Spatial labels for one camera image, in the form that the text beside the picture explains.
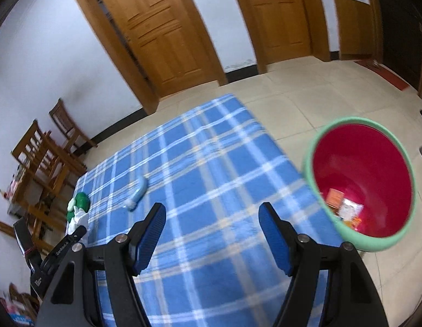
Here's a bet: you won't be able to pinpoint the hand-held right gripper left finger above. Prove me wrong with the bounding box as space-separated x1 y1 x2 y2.
37 202 167 327

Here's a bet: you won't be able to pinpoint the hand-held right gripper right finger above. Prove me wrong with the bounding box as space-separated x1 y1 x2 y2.
258 202 389 327

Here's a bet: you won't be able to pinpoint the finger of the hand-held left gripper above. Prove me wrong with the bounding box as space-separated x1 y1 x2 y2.
66 225 87 245

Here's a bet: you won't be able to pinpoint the white cloth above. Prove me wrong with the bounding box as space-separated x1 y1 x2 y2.
68 209 90 235

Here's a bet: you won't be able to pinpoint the orange cardboard box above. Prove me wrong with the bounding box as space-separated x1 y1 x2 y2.
325 188 344 208

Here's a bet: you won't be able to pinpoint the orange snack packet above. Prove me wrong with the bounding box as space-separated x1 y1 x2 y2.
337 198 364 227

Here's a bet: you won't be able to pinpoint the red bin with green rim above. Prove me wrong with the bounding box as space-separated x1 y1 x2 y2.
301 117 418 253

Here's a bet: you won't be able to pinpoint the green flower-shaped container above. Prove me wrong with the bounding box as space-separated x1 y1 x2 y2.
67 192 91 223

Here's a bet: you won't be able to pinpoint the colourful packets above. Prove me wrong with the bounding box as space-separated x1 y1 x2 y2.
4 298 36 325

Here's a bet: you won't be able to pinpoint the light blue tube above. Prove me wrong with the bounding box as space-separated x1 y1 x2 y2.
124 176 149 212

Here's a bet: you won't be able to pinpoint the wooden dining table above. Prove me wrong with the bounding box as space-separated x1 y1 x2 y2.
6 163 75 220

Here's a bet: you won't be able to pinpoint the wooden dining chair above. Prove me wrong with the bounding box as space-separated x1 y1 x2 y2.
0 218 44 256
49 98 98 154
11 120 88 208

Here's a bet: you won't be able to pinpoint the blue plaid tablecloth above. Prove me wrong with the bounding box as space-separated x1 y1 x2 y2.
74 94 341 327

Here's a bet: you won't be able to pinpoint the red door mat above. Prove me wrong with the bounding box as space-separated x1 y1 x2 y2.
354 59 409 91

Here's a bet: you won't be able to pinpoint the wooden panel door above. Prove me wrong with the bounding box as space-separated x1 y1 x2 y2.
95 0 220 98
243 0 312 65

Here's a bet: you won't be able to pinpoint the small wooden cabinet door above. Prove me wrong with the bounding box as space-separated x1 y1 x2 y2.
333 0 375 62

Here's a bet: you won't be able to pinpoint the wooden door frame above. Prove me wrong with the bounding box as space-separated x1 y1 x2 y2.
225 0 331 74
68 0 228 116

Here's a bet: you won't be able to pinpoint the dark doorway wooden frame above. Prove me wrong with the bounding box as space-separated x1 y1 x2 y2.
363 0 384 63

